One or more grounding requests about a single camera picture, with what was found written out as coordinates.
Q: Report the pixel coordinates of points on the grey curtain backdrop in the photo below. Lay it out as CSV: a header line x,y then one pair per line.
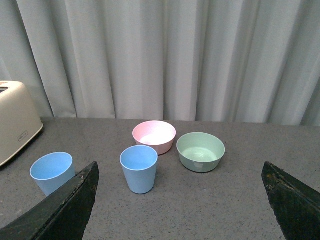
x,y
251,61

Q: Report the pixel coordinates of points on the cream white toaster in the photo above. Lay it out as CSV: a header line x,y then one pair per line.
x,y
19,119

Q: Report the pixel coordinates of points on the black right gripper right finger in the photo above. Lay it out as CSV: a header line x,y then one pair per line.
x,y
295,204

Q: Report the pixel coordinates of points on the pink bowl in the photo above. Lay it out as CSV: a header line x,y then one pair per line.
x,y
156,134

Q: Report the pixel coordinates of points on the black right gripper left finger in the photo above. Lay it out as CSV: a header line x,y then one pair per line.
x,y
63,215

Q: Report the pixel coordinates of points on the green bowl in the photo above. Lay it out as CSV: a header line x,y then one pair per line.
x,y
200,152

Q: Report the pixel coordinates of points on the blue cup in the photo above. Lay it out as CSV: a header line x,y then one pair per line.
x,y
52,171
139,164

